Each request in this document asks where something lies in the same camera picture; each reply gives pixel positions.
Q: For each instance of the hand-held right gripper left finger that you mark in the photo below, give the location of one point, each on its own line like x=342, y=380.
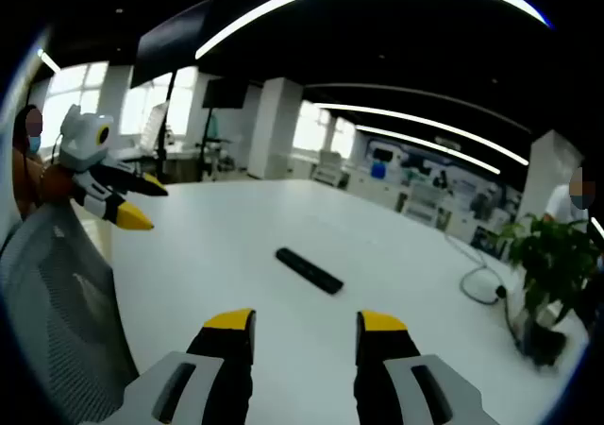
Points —
x=222, y=373

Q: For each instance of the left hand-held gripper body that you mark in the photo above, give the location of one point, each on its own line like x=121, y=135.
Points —
x=82, y=144

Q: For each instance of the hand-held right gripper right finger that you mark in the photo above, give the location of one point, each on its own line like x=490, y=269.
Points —
x=382, y=373

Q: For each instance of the black remote control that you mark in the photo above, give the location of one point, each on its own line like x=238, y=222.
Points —
x=309, y=270

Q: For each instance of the black monitor stand pole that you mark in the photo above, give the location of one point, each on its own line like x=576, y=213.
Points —
x=165, y=127

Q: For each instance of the person's own upper body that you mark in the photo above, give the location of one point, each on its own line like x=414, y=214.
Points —
x=23, y=179

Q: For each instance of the grey mesh office chair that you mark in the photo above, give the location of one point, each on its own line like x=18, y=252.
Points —
x=56, y=311

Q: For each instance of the small black monitor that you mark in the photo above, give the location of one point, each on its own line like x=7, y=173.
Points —
x=225, y=93

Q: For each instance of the large black monitor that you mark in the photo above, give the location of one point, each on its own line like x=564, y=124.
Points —
x=170, y=42

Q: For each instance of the white square pillar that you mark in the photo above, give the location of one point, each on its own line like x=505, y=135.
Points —
x=273, y=127

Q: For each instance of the dark plant pot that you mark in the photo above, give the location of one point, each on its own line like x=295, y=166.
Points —
x=542, y=342

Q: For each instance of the white office chair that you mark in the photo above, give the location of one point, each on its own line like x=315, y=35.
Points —
x=326, y=167

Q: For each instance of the green potted plant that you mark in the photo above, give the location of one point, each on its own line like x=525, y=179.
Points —
x=552, y=255

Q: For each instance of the ceiling light strip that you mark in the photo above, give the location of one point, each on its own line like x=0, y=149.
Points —
x=424, y=123
x=424, y=144

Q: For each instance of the white pillar beside poster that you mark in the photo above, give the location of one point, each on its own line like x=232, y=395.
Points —
x=549, y=175

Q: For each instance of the wall poster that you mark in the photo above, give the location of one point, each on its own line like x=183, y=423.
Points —
x=424, y=175

